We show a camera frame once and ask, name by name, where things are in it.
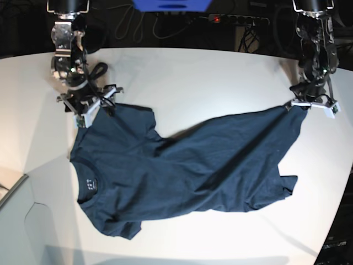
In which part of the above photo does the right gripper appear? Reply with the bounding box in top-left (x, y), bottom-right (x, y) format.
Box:
top-left (56, 84), bottom-right (124, 115)

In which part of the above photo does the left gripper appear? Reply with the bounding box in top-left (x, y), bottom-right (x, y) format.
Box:
top-left (285, 84), bottom-right (335, 110)

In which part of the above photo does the dark blue t-shirt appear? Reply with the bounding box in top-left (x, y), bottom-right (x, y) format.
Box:
top-left (70, 104), bottom-right (307, 240)

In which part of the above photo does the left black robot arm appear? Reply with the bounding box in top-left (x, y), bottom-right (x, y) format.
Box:
top-left (290, 1), bottom-right (340, 118)

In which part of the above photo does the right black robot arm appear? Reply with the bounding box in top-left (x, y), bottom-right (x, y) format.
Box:
top-left (46, 1), bottom-right (117, 116)

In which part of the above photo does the black power strip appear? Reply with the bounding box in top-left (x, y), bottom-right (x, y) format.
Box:
top-left (207, 14), bottom-right (270, 27)

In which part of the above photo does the blue box overhead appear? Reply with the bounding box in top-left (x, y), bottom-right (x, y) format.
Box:
top-left (133, 0), bottom-right (212, 12)

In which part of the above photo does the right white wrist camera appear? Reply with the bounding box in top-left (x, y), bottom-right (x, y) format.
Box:
top-left (73, 114), bottom-right (92, 128)

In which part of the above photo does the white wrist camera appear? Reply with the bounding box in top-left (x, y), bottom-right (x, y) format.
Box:
top-left (73, 114), bottom-right (92, 128)
top-left (324, 101), bottom-right (341, 119)

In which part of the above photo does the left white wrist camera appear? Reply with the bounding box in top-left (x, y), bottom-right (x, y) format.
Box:
top-left (324, 101), bottom-right (341, 119)

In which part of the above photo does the grey looped cable on floor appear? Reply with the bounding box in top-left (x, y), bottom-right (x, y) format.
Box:
top-left (114, 5), bottom-right (146, 42)

